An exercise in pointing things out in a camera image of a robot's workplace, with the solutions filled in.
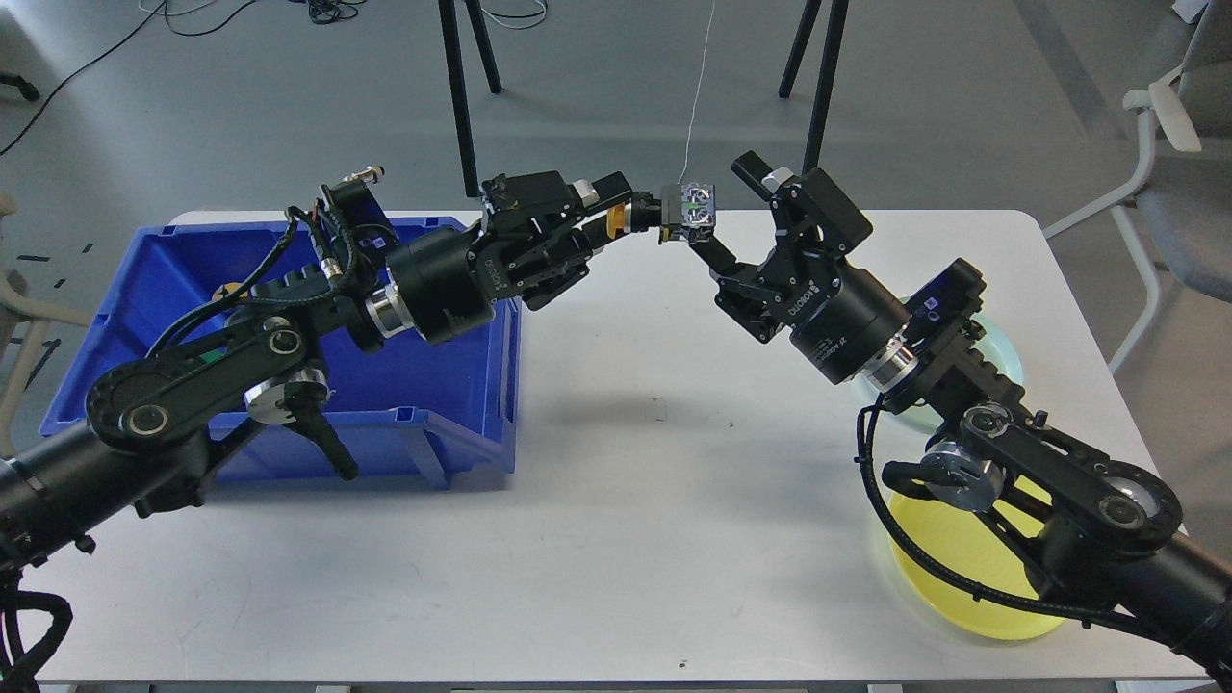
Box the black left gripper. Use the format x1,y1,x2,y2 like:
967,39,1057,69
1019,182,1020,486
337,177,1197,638
366,171,665,344

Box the beige chair at left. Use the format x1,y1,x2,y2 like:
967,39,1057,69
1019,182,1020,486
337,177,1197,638
0,192,87,453

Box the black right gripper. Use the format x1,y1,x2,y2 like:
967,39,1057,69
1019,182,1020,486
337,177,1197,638
686,152,910,383

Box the black cables on floor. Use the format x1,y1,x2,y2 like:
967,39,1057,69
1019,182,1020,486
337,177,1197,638
0,0,549,155

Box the light green plate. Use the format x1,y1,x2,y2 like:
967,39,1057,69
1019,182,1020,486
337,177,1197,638
849,308,1023,434

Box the yellow push button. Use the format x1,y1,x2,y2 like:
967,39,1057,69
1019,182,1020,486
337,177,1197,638
604,182,717,244
212,282,246,301

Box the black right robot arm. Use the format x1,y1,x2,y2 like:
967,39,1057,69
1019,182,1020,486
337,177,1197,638
662,152,1231,691

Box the black stand leg right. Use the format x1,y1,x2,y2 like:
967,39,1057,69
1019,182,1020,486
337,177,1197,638
777,1,851,170

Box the white cable on floor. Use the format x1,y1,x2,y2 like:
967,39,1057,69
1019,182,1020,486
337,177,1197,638
679,0,718,184

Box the yellow plate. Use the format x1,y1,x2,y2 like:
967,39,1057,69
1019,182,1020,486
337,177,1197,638
887,476,1069,641

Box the blue plastic bin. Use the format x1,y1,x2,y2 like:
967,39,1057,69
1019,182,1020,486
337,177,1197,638
39,218,517,488

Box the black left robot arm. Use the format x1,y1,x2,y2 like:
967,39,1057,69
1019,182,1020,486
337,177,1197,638
2,166,667,692

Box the black stand leg left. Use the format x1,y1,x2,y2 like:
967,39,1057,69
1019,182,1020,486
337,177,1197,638
439,0,503,199

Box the grey white chair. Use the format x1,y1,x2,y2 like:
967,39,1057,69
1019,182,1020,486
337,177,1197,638
1044,1,1231,372

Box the black stand leg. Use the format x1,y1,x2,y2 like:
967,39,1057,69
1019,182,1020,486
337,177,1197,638
777,1,851,170
439,0,503,199

